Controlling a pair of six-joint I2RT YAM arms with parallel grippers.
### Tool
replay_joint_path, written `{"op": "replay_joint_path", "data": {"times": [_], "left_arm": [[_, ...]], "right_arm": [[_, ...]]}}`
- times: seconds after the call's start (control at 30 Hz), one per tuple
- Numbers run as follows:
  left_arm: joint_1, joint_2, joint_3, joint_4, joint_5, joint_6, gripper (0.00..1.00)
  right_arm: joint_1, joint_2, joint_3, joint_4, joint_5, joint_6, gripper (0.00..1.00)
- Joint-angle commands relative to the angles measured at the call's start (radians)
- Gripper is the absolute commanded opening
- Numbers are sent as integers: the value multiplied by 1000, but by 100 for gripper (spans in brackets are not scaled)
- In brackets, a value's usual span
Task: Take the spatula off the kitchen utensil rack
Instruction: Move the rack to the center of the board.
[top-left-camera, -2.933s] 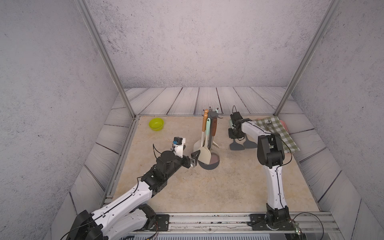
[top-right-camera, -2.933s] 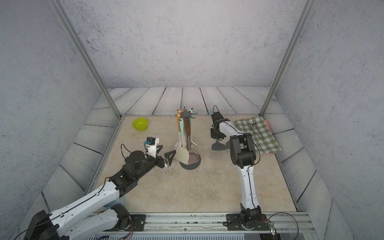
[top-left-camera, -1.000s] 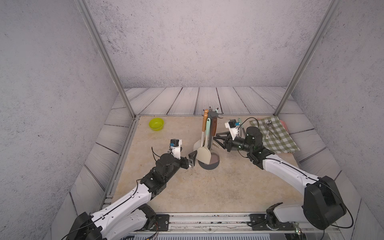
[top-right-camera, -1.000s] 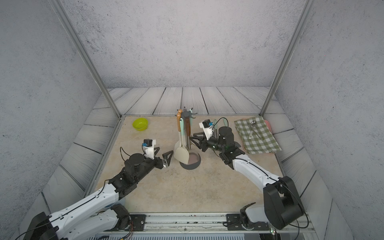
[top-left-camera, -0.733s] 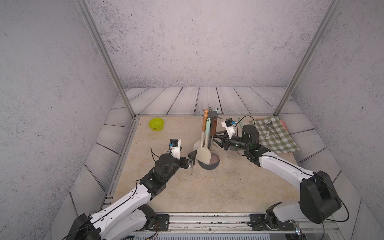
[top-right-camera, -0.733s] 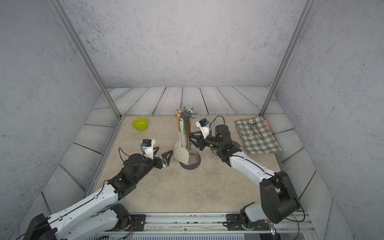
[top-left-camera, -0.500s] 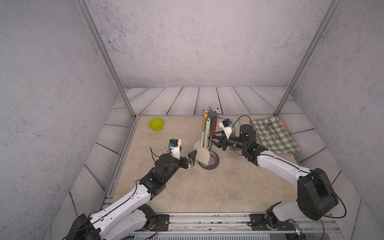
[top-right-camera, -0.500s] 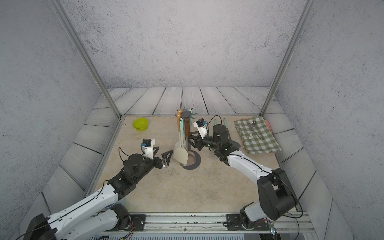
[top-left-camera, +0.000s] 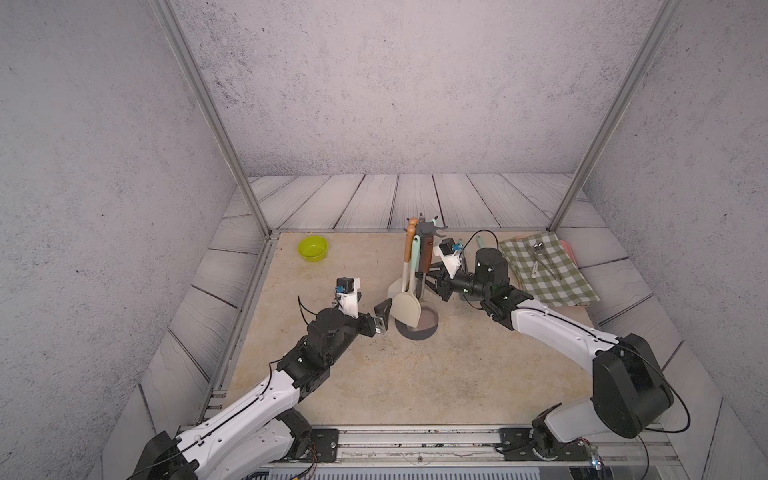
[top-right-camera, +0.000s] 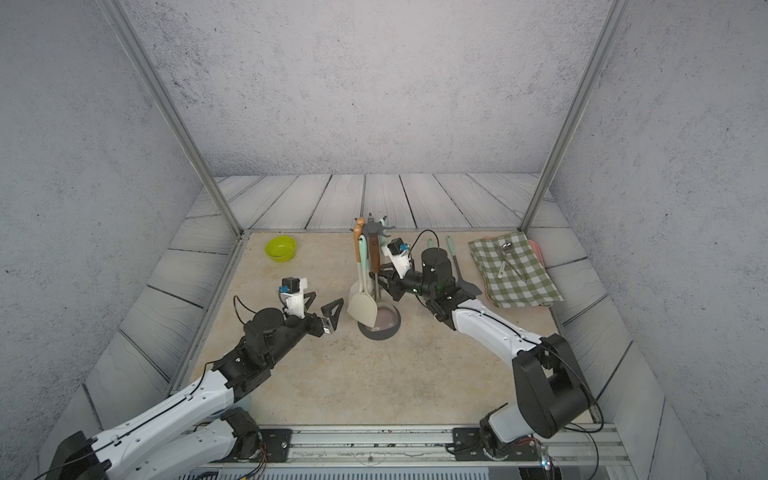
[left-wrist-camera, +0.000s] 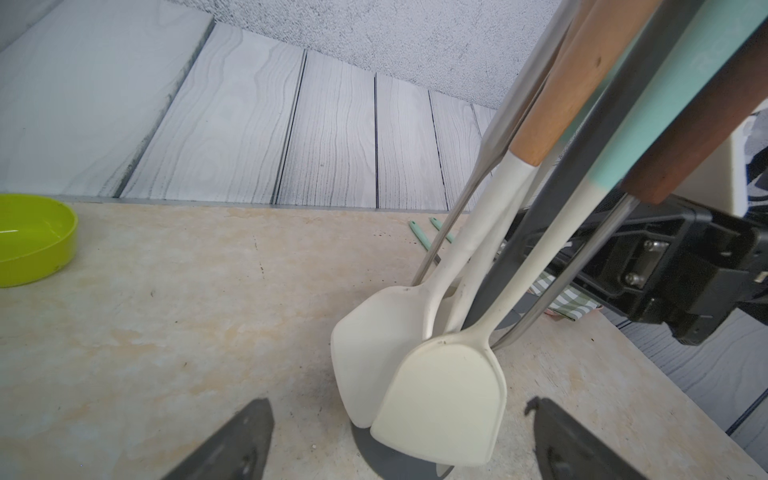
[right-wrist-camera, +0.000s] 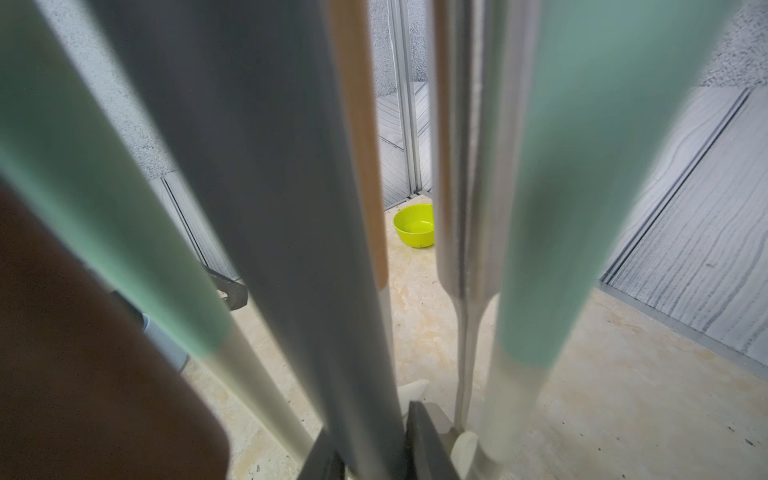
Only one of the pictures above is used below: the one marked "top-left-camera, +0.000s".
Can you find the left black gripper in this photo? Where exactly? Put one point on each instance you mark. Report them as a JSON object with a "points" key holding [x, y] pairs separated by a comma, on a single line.
{"points": [[367, 329]]}

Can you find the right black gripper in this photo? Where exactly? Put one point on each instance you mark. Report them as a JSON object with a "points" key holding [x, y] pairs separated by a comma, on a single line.
{"points": [[443, 285]]}

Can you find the cream spatula mint handle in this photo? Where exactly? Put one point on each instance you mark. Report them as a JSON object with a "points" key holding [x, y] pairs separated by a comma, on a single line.
{"points": [[406, 307]]}

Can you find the grey utensil rack stand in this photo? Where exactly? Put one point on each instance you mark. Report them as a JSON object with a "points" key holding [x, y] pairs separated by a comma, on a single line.
{"points": [[429, 318]]}

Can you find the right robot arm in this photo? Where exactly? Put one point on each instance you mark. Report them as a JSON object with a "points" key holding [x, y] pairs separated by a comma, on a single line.
{"points": [[629, 390]]}

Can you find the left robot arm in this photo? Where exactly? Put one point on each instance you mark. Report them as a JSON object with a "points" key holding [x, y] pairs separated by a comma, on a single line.
{"points": [[264, 425]]}

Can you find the green plastic bowl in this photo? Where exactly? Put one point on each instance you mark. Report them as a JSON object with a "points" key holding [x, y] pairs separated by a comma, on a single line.
{"points": [[313, 248]]}

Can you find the metal spoon on cloth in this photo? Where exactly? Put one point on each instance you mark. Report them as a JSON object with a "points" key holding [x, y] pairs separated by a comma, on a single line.
{"points": [[536, 249]]}

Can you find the green checkered cloth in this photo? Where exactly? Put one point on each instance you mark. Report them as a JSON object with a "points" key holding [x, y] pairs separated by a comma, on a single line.
{"points": [[561, 286]]}

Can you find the pink board under cloth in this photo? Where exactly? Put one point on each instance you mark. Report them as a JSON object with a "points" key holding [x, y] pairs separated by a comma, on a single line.
{"points": [[569, 251]]}

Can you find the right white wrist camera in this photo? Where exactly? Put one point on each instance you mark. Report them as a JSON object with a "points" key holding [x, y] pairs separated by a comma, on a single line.
{"points": [[449, 253]]}

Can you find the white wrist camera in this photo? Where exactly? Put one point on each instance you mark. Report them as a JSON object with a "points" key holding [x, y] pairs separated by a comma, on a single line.
{"points": [[347, 295], [449, 253]]}

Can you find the grey ladle brown handle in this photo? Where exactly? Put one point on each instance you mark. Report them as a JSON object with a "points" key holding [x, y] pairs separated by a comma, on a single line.
{"points": [[425, 258]]}

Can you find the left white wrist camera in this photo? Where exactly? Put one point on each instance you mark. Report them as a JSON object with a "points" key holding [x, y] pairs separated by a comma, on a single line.
{"points": [[347, 295]]}

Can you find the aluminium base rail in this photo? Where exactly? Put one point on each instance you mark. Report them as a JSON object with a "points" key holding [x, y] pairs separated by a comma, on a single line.
{"points": [[474, 452]]}

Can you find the right frame post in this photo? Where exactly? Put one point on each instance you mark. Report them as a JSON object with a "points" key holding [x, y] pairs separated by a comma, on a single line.
{"points": [[643, 60]]}

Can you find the frame post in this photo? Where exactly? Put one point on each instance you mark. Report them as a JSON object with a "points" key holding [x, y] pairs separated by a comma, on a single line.
{"points": [[166, 16], [643, 60]]}

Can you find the left frame post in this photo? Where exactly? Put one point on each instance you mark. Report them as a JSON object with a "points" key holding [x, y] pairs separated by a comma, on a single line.
{"points": [[166, 16]]}

